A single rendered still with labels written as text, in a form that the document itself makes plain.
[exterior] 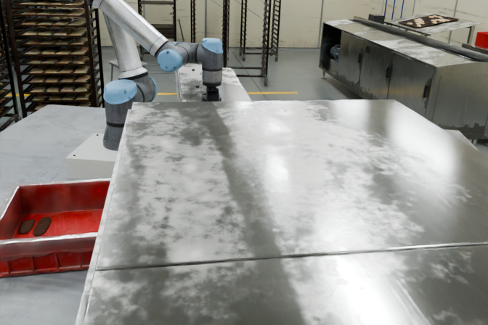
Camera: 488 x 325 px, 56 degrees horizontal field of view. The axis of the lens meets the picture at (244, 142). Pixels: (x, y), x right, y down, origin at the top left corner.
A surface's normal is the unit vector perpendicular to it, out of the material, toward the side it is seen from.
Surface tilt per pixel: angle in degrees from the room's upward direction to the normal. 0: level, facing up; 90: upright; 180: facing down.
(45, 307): 0
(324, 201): 0
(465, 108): 89
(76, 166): 90
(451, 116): 89
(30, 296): 0
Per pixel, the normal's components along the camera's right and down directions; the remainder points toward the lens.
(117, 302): 0.04, -0.93
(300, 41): 0.16, 0.37
